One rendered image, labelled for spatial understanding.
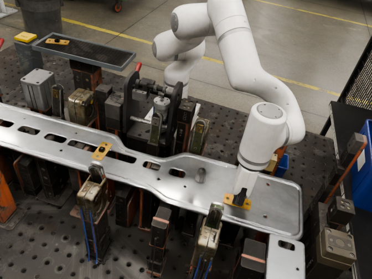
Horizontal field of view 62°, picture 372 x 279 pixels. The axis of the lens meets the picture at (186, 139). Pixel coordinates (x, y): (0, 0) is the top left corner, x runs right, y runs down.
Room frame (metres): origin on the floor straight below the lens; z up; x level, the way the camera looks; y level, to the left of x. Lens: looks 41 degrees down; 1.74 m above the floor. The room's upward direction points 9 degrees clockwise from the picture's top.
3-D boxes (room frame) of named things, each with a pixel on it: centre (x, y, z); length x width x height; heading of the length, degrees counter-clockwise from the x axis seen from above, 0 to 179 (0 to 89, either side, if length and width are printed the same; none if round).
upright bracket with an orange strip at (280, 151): (0.78, -0.31, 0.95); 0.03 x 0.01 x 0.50; 80
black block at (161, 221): (0.51, 0.03, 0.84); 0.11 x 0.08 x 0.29; 170
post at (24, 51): (1.14, 0.70, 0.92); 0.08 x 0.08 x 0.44; 80
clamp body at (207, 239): (0.45, -0.10, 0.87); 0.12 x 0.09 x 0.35; 170
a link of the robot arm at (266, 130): (0.60, -0.18, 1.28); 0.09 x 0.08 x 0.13; 115
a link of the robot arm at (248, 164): (0.60, -0.18, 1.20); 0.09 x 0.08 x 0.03; 170
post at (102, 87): (0.95, 0.33, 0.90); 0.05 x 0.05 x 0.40; 80
